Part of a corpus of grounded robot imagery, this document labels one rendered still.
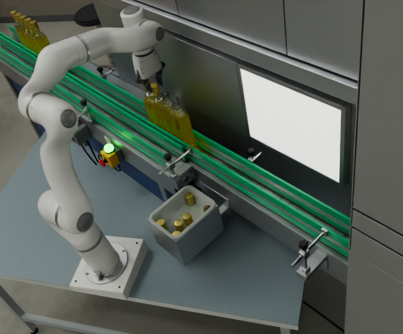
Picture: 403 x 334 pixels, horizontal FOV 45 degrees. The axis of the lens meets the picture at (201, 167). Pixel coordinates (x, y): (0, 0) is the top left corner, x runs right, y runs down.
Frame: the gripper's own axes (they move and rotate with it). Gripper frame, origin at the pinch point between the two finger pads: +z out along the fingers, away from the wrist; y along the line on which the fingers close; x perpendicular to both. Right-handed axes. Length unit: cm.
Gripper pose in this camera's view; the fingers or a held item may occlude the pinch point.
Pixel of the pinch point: (154, 84)
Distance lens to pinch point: 194.1
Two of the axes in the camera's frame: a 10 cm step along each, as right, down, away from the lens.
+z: 1.8, 7.0, 6.9
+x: 6.7, 4.3, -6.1
